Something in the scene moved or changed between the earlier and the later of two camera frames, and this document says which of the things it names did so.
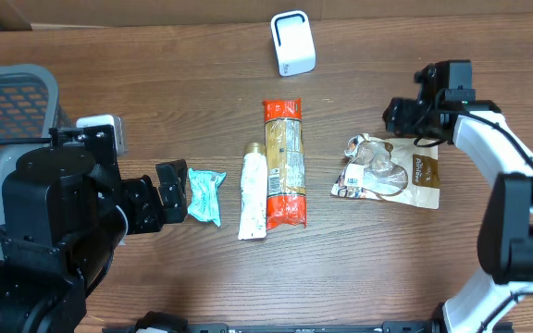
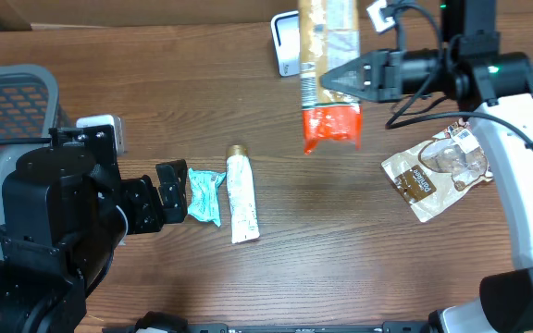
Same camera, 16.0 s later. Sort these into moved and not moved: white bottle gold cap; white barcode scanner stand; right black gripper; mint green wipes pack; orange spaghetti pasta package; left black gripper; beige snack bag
Moved: right black gripper; white bottle gold cap; beige snack bag; orange spaghetti pasta package
Not moved: mint green wipes pack; white barcode scanner stand; left black gripper
